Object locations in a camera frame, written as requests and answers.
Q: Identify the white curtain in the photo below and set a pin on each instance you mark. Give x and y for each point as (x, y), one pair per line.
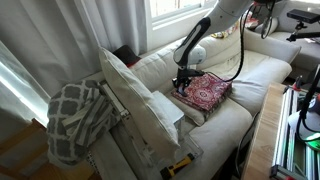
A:
(50, 40)

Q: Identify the black camera on stand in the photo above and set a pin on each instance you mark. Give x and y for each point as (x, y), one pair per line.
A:
(303, 15)

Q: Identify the white rectangular pillow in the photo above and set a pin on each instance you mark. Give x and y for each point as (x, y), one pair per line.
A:
(133, 100)

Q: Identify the light wooden table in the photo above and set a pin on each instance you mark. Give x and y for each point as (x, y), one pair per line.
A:
(263, 133)

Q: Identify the aluminium frame rack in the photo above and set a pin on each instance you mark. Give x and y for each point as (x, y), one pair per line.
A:
(283, 133)

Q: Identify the flat beige cushion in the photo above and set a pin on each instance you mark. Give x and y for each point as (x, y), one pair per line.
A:
(190, 111)

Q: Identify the floral cushion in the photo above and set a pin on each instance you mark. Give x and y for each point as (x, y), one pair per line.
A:
(230, 32)

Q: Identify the white framed window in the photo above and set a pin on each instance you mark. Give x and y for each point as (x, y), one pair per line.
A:
(166, 6)

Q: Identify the grey white patterned blanket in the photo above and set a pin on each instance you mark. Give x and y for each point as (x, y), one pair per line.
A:
(70, 110)

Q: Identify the beige fabric sofa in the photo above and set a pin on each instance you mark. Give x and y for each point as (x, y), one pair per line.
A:
(220, 133)

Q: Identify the grey sofa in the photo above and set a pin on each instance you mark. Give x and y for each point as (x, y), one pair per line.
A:
(306, 53)

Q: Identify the black remote control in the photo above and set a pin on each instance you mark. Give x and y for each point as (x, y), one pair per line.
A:
(184, 94)

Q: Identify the yellow and black tool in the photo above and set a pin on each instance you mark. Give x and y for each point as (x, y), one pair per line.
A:
(175, 166)

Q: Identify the brown wooden stool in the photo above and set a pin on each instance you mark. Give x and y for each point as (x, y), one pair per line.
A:
(20, 146)

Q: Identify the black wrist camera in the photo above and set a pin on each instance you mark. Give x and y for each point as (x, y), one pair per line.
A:
(198, 72)

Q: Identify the red and black clamp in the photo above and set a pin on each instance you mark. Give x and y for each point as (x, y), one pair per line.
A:
(295, 85)

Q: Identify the red patterned cushion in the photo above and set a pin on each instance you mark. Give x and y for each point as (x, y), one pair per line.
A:
(210, 91)

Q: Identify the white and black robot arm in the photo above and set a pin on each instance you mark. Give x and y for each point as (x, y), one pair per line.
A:
(190, 43)

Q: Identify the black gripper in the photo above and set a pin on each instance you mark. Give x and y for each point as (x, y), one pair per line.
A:
(182, 78)

